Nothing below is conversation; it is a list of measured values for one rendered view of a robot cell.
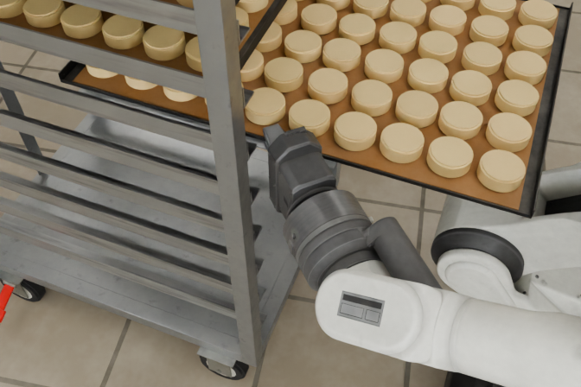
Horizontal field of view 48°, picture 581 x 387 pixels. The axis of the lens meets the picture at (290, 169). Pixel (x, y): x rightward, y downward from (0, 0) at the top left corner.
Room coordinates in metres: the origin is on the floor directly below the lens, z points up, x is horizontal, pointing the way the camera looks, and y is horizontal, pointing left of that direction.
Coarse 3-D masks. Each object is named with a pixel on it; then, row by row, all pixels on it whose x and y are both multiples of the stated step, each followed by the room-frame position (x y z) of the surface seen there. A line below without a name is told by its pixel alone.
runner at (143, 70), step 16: (0, 32) 0.64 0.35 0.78; (16, 32) 0.63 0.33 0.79; (32, 32) 0.62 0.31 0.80; (32, 48) 0.62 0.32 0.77; (48, 48) 0.61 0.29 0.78; (64, 48) 0.60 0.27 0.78; (80, 48) 0.59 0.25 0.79; (96, 48) 0.59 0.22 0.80; (96, 64) 0.59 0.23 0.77; (112, 64) 0.58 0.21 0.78; (128, 64) 0.57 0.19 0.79; (144, 64) 0.56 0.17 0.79; (144, 80) 0.56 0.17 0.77; (160, 80) 0.56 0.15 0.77; (176, 80) 0.55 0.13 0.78; (192, 80) 0.54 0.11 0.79
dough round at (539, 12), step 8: (528, 0) 0.77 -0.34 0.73; (536, 0) 0.77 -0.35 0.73; (520, 8) 0.76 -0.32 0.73; (528, 8) 0.75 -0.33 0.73; (536, 8) 0.75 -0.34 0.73; (544, 8) 0.75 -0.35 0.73; (552, 8) 0.75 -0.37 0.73; (520, 16) 0.75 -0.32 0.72; (528, 16) 0.74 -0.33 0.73; (536, 16) 0.73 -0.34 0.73; (544, 16) 0.73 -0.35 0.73; (552, 16) 0.73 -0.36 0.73; (528, 24) 0.73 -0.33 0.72; (536, 24) 0.73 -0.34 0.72; (544, 24) 0.73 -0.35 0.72; (552, 24) 0.74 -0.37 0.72
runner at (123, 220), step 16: (0, 176) 0.69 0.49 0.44; (16, 176) 0.71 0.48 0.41; (16, 192) 0.68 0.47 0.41; (32, 192) 0.67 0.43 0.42; (48, 192) 0.68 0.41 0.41; (64, 208) 0.65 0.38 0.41; (80, 208) 0.63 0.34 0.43; (96, 208) 0.64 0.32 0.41; (112, 224) 0.61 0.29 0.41; (128, 224) 0.60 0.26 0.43; (144, 224) 0.61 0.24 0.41; (160, 240) 0.58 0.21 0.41; (176, 240) 0.57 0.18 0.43; (192, 240) 0.58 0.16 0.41; (208, 256) 0.55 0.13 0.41; (224, 256) 0.54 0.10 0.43; (256, 272) 0.52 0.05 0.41
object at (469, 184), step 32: (352, 0) 0.80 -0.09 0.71; (288, 32) 0.73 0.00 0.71; (512, 32) 0.73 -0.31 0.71; (320, 64) 0.66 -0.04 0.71; (448, 64) 0.66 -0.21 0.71; (128, 96) 0.60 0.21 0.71; (160, 96) 0.60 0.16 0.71; (288, 96) 0.60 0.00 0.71; (448, 96) 0.60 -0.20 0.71; (256, 128) 0.54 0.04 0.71; (288, 128) 0.54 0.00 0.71; (384, 128) 0.54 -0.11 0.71; (352, 160) 0.49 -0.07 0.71; (384, 160) 0.49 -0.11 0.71; (416, 160) 0.49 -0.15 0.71; (480, 192) 0.44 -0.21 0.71; (512, 192) 0.44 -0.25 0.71
